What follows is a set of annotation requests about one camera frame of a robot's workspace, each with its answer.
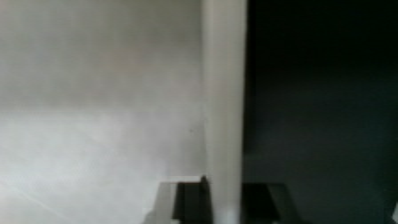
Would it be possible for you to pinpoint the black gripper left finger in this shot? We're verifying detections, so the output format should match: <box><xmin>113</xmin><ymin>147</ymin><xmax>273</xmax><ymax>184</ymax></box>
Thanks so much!
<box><xmin>172</xmin><ymin>177</ymin><xmax>213</xmax><ymax>224</ymax></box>

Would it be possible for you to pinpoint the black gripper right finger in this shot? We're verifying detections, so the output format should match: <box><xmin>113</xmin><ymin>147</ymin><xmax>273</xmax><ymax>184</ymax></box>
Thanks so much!
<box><xmin>241</xmin><ymin>183</ymin><xmax>304</xmax><ymax>224</ymax></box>

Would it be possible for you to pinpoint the white desk top tray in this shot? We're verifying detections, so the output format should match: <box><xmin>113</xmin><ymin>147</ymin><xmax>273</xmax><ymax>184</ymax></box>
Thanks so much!
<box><xmin>0</xmin><ymin>0</ymin><xmax>247</xmax><ymax>224</ymax></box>

